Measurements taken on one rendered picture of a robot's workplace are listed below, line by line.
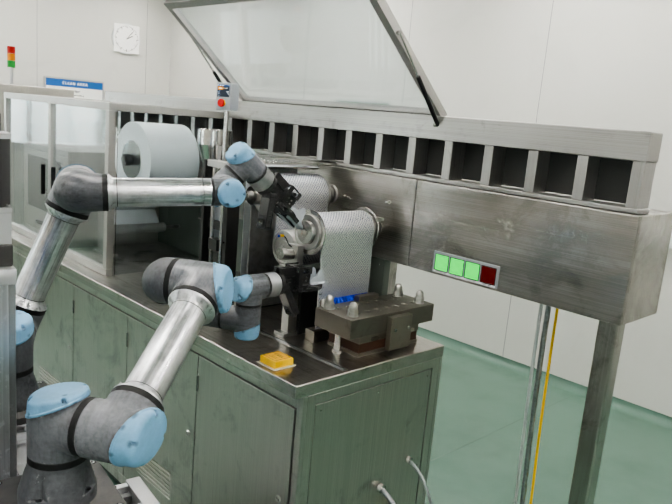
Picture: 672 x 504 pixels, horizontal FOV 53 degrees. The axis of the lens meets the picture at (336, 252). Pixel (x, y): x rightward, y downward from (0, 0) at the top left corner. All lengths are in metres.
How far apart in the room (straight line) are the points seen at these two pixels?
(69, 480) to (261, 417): 0.74
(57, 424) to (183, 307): 0.36
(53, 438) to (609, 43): 3.90
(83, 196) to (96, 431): 0.66
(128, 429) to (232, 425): 0.88
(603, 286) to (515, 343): 2.98
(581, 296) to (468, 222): 0.42
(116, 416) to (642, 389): 3.66
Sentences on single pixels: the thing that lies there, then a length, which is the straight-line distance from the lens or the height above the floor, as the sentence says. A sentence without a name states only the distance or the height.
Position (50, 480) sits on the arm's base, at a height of 0.89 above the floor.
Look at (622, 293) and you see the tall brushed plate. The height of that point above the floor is 1.23.
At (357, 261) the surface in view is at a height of 1.15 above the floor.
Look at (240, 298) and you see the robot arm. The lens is 1.95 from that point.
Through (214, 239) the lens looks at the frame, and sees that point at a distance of 2.37.
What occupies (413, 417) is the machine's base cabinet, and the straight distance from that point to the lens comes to 2.32.
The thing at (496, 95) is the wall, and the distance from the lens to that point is 4.92.
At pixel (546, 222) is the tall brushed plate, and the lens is 2.02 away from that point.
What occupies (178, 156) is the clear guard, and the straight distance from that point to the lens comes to 3.00.
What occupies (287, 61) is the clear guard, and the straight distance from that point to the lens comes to 2.59.
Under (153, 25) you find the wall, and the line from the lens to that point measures 8.12.
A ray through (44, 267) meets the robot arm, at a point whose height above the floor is 1.16.
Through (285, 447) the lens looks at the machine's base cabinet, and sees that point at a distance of 2.00.
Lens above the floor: 1.62
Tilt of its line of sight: 11 degrees down
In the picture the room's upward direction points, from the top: 5 degrees clockwise
